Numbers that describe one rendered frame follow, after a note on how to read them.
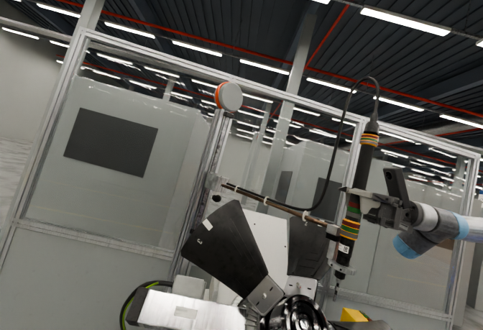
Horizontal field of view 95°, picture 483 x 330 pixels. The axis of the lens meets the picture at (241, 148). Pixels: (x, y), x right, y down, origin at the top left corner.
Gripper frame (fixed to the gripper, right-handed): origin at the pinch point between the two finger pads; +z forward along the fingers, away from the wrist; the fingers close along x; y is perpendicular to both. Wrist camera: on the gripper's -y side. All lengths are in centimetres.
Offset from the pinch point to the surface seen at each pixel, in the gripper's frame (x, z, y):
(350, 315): 32, -34, 48
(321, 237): 14.7, -4.3, 17.4
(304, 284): 5.3, 3.0, 29.1
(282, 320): -5.5, 12.1, 33.2
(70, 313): 70, 85, 95
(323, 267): 6.1, -1.8, 23.8
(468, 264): 264, -406, 53
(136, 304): 7, 46, 44
